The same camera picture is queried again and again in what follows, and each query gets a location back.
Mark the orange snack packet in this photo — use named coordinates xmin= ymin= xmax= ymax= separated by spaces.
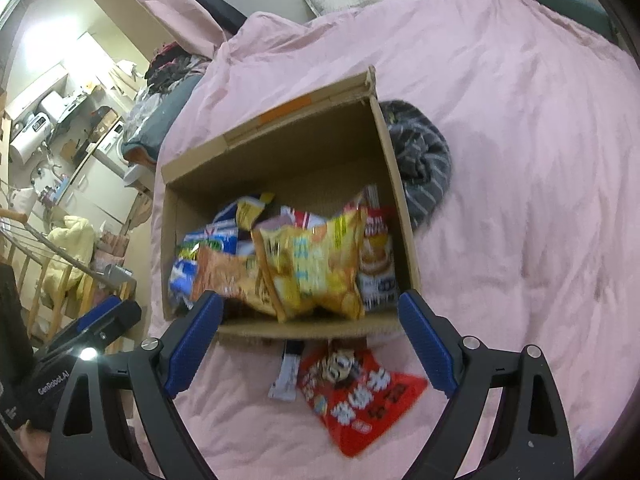
xmin=192 ymin=245 xmax=278 ymax=317

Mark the grey striped cloth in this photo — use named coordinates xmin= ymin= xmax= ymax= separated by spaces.
xmin=379 ymin=100 xmax=453 ymax=233

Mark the pale yellow cloth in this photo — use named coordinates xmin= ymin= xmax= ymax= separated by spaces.
xmin=40 ymin=215 xmax=96 ymax=306

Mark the white water heater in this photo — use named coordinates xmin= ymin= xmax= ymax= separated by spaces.
xmin=9 ymin=110 xmax=53 ymax=163

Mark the pink blanket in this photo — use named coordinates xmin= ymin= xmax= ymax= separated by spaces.
xmin=105 ymin=0 xmax=640 ymax=480

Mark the brown cardboard box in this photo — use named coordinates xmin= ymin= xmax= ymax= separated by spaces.
xmin=155 ymin=65 xmax=423 ymax=343

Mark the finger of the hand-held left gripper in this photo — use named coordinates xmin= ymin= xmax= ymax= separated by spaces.
xmin=47 ymin=301 xmax=143 ymax=356
xmin=62 ymin=295 xmax=123 ymax=336

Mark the pile of dark clothes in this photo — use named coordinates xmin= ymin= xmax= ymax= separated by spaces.
xmin=145 ymin=42 xmax=211 ymax=93

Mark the brown coffee packet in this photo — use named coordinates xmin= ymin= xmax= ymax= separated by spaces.
xmin=357 ymin=205 xmax=398 ymax=313

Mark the white washing machine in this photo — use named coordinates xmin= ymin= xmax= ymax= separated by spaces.
xmin=95 ymin=117 xmax=131 ymax=171

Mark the grey blue cushion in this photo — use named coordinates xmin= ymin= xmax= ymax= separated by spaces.
xmin=121 ymin=75 xmax=201 ymax=163

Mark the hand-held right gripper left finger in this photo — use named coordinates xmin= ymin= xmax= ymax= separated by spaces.
xmin=45 ymin=290 xmax=224 ymax=480

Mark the blue green snack packet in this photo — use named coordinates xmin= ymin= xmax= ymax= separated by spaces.
xmin=176 ymin=220 xmax=241 ymax=261

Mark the large red snack packet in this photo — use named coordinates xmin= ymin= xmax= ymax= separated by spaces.
xmin=297 ymin=342 xmax=430 ymax=458

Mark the wooden rack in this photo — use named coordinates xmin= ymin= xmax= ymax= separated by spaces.
xmin=0 ymin=207 xmax=136 ymax=341

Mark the white black stick packet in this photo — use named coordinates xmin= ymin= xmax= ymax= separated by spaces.
xmin=267 ymin=340 xmax=306 ymax=402

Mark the grey metal bracket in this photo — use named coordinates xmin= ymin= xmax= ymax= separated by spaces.
xmin=102 ymin=262 xmax=135 ymax=291

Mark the large yellow chips packet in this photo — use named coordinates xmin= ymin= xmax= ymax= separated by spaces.
xmin=251 ymin=207 xmax=368 ymax=325

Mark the white kitchen cabinet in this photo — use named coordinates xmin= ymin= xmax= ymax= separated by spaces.
xmin=50 ymin=150 xmax=138 ymax=231

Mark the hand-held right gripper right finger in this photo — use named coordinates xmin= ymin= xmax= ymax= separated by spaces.
xmin=397 ymin=289 xmax=573 ymax=480

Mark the teal cushion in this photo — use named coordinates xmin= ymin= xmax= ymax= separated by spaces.
xmin=465 ymin=0 xmax=618 ymax=43

